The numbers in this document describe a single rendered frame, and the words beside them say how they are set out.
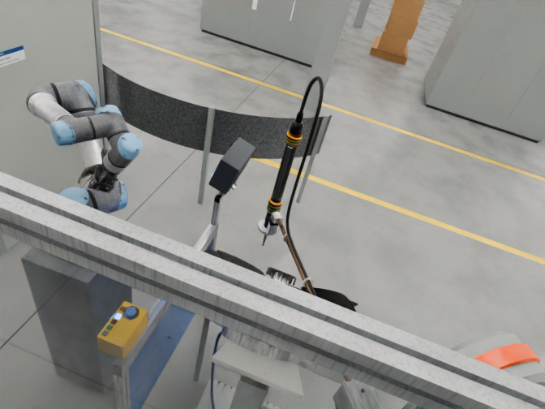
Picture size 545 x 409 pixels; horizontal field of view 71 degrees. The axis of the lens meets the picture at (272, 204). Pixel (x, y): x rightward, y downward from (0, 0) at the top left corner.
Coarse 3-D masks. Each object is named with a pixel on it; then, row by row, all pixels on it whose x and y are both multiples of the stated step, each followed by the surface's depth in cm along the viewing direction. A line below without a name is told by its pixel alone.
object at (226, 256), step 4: (220, 252) 121; (224, 252) 123; (224, 256) 120; (228, 256) 122; (232, 256) 124; (228, 260) 120; (232, 260) 121; (236, 260) 124; (240, 260) 127; (244, 260) 129; (236, 264) 122; (240, 264) 124; (244, 264) 127; (248, 264) 130; (248, 268) 127; (252, 268) 130; (256, 268) 133; (256, 272) 130; (260, 272) 134
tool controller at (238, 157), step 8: (232, 144) 208; (240, 144) 204; (248, 144) 208; (232, 152) 197; (240, 152) 200; (248, 152) 203; (224, 160) 190; (232, 160) 193; (240, 160) 196; (248, 160) 205; (216, 168) 194; (224, 168) 192; (232, 168) 190; (240, 168) 192; (216, 176) 196; (224, 176) 195; (232, 176) 193; (216, 184) 199; (224, 184) 198; (232, 184) 198; (224, 192) 201
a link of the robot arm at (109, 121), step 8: (96, 112) 125; (104, 112) 123; (112, 112) 124; (120, 112) 127; (96, 120) 120; (104, 120) 121; (112, 120) 123; (120, 120) 124; (96, 128) 120; (104, 128) 121; (112, 128) 122; (120, 128) 123; (96, 136) 121; (104, 136) 123; (112, 136) 122
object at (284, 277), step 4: (268, 268) 144; (272, 268) 142; (268, 272) 143; (272, 272) 141; (280, 272) 140; (284, 272) 141; (272, 276) 141; (280, 276) 140; (284, 276) 140; (288, 276) 140; (292, 276) 142; (276, 280) 140; (280, 280) 140; (284, 280) 140; (288, 280) 140; (292, 280) 142
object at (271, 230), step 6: (276, 216) 119; (282, 216) 119; (270, 222) 120; (276, 222) 119; (282, 222) 121; (258, 228) 127; (264, 228) 126; (270, 228) 123; (276, 228) 124; (264, 234) 125; (270, 234) 125
